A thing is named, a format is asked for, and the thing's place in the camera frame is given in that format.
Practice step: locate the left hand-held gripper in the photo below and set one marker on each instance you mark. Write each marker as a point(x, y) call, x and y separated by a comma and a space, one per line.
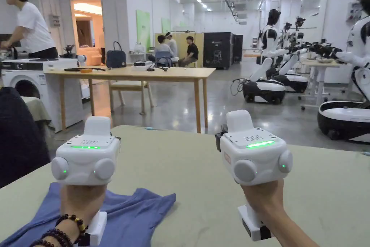
point(83, 160)

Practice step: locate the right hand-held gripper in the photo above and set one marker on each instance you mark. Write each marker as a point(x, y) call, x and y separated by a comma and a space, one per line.
point(260, 157)

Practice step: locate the person's right forearm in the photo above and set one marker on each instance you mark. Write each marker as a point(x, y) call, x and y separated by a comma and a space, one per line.
point(292, 237)

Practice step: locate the person's left hand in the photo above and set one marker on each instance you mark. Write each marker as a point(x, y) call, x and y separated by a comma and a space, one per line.
point(81, 200)

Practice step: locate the person's right hand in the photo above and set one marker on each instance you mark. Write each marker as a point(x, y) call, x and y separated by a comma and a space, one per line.
point(266, 200)

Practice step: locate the dark fabric bundle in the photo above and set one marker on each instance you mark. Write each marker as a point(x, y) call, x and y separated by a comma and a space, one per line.
point(20, 137)

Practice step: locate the bed with pale green sheet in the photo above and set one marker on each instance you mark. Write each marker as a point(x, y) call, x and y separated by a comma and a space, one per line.
point(188, 166)

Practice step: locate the white washing machine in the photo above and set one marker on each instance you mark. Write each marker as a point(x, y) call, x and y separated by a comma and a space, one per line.
point(57, 90)

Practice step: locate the blue shirt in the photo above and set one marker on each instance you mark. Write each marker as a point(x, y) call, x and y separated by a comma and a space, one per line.
point(133, 218)

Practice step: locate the white humanoid robot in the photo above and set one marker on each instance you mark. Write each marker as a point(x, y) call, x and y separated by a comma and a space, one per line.
point(266, 56)
point(347, 119)
point(294, 79)

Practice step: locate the white desk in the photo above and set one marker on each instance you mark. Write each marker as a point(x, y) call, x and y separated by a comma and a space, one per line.
point(321, 85)

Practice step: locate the large black cabinet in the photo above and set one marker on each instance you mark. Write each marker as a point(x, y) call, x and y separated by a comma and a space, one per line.
point(218, 50)

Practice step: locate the grey wall box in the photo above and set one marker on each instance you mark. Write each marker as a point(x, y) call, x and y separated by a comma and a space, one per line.
point(54, 20)

